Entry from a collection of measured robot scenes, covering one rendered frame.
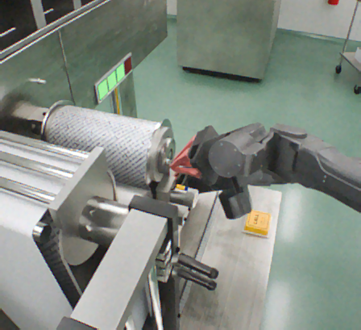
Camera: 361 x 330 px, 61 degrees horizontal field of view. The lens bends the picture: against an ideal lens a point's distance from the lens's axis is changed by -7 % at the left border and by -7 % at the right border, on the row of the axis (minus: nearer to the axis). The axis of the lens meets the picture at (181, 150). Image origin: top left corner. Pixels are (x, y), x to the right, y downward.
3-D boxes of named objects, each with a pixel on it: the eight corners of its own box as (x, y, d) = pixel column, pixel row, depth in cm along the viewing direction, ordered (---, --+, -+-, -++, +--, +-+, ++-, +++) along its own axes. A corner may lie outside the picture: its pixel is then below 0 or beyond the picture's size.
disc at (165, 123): (150, 202, 68) (143, 149, 59) (147, 202, 68) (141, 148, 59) (173, 156, 79) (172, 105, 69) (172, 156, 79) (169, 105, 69)
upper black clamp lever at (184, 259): (213, 282, 36) (218, 278, 35) (174, 264, 36) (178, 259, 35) (217, 273, 37) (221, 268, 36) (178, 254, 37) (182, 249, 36)
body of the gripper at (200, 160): (220, 150, 66) (252, 140, 62) (206, 187, 60) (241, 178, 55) (203, 126, 64) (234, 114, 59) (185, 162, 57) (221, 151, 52)
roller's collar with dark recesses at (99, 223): (121, 261, 44) (114, 234, 39) (84, 248, 45) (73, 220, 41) (139, 225, 48) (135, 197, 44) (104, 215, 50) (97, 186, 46)
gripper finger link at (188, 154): (188, 163, 71) (225, 152, 65) (177, 187, 66) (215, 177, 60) (170, 140, 68) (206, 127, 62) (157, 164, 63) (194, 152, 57)
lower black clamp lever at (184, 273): (212, 294, 38) (216, 290, 37) (175, 277, 38) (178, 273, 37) (215, 284, 39) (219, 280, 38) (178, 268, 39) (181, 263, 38)
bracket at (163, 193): (184, 272, 85) (184, 197, 65) (161, 265, 87) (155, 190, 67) (189, 257, 89) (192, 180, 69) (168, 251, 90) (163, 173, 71)
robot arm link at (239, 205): (259, 152, 77) (259, 165, 69) (272, 194, 80) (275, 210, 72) (211, 166, 80) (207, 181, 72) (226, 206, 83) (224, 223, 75)
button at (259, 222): (267, 236, 94) (268, 231, 92) (243, 231, 96) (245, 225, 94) (270, 218, 99) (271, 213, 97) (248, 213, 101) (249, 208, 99)
